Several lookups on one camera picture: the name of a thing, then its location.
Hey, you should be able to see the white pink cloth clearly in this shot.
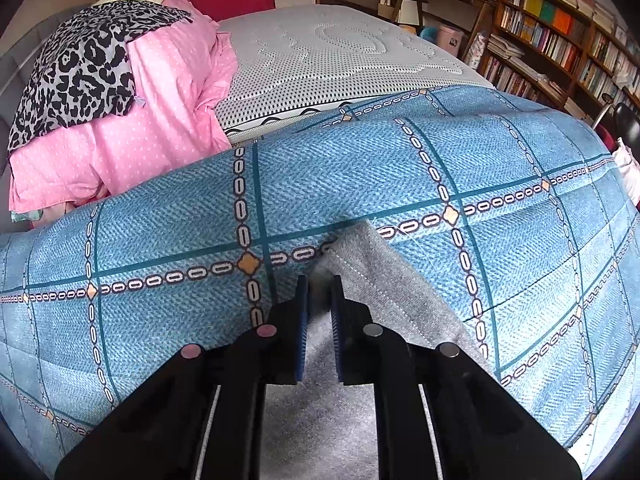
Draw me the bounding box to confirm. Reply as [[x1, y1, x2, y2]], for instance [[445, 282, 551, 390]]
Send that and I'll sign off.
[[612, 139, 640, 207]]

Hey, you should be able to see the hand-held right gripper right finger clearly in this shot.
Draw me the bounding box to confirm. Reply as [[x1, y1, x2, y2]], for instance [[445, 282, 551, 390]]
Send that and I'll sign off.
[[330, 275, 583, 480]]

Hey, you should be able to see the grey mattress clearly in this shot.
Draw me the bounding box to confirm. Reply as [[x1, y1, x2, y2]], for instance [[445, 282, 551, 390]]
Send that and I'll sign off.
[[214, 2, 497, 145]]

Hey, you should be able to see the grey padded headboard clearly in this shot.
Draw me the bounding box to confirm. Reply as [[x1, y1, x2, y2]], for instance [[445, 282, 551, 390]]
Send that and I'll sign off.
[[0, 7, 76, 161]]

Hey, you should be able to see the black chair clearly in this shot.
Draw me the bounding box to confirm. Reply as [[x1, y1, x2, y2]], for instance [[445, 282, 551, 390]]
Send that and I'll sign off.
[[599, 102, 640, 145]]

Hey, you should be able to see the leopard print cloth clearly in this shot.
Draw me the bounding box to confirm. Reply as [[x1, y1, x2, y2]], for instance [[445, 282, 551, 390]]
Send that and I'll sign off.
[[9, 0, 194, 153]]

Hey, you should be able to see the grey sweater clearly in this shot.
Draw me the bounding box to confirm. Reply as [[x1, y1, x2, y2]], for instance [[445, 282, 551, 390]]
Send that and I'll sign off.
[[199, 219, 498, 480]]

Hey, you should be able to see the wooden bookshelf with books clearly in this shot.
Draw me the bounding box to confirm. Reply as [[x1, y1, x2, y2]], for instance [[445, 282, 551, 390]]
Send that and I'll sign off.
[[479, 0, 640, 128]]

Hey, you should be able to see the pink dotted quilt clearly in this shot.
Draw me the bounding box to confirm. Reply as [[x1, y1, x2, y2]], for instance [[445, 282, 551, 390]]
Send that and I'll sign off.
[[9, 0, 239, 214]]

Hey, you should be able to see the pink bin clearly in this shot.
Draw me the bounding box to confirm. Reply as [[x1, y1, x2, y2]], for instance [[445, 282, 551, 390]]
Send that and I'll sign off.
[[437, 27, 465, 57]]

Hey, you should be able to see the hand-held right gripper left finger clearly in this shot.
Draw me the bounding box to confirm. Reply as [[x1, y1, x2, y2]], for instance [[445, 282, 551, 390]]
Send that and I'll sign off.
[[55, 275, 311, 480]]

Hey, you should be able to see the blue patterned blanket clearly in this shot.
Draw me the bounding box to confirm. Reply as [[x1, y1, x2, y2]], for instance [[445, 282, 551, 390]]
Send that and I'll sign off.
[[0, 85, 640, 480]]

